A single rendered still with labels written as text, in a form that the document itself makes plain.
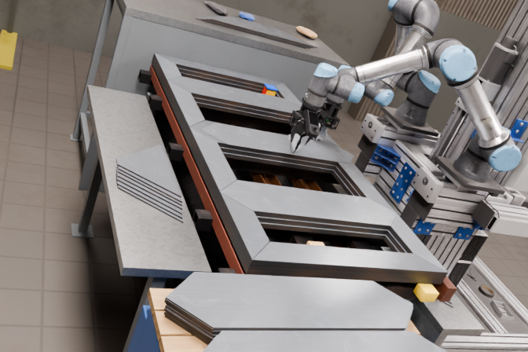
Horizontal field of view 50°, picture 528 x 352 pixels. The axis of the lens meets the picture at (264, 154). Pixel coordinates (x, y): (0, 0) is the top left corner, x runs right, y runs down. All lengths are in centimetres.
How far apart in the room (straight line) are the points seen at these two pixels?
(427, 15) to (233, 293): 149
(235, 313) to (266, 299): 12
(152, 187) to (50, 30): 339
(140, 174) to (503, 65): 157
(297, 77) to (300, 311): 192
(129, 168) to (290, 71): 147
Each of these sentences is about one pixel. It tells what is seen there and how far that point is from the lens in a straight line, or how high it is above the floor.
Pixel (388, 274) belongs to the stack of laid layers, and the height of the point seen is 84.
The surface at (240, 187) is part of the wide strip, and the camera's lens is 192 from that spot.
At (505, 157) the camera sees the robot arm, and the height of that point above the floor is 121.
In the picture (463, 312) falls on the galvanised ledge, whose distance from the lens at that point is 229.
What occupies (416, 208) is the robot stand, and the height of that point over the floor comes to 83.
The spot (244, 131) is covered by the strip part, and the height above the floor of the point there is 87.
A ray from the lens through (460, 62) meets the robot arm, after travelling 211.
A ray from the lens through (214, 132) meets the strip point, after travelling 224.
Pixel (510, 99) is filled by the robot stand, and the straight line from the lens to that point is 263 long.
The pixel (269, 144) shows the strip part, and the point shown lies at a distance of 232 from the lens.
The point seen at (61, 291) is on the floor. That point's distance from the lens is 263.
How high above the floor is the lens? 176
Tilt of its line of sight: 24 degrees down
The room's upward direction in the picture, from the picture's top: 22 degrees clockwise
